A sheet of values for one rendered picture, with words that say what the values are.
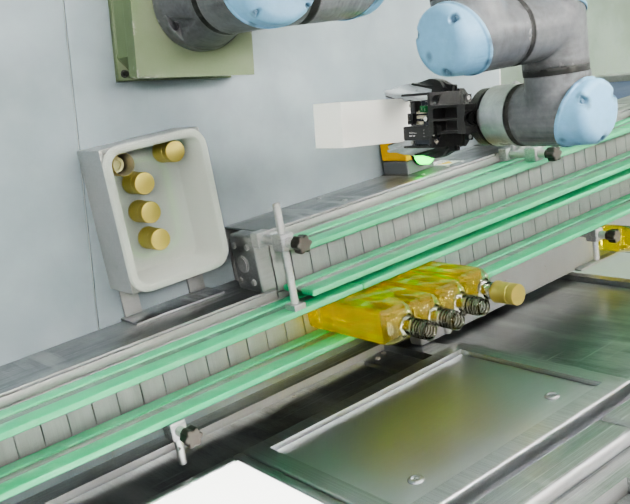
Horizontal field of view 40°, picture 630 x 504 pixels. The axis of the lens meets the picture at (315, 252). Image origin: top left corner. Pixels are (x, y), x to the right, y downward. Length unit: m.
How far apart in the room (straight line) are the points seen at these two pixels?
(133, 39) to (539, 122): 0.62
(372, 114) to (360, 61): 0.47
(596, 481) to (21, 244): 0.86
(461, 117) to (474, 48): 0.20
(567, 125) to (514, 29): 0.13
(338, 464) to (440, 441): 0.14
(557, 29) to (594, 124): 0.11
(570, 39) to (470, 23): 0.16
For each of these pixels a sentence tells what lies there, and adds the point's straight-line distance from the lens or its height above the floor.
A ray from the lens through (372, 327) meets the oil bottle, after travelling 1.33.
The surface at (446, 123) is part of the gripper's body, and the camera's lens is 1.14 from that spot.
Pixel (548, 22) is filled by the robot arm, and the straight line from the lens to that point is 0.99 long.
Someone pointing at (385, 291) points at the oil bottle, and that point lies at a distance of 1.41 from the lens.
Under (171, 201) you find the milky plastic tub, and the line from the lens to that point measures 1.43.
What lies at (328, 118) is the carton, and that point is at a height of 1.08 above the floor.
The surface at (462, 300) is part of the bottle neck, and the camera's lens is 1.37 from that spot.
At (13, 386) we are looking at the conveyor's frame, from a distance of 1.26.
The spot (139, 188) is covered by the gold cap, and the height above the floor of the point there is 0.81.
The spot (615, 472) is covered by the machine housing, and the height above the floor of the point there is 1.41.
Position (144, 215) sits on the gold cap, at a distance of 1.36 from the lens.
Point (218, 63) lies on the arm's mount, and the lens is 1.41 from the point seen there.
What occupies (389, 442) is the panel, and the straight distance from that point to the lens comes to 1.26.
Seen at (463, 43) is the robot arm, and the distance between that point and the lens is 0.90.
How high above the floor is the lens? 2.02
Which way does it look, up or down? 52 degrees down
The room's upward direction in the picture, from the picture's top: 98 degrees clockwise
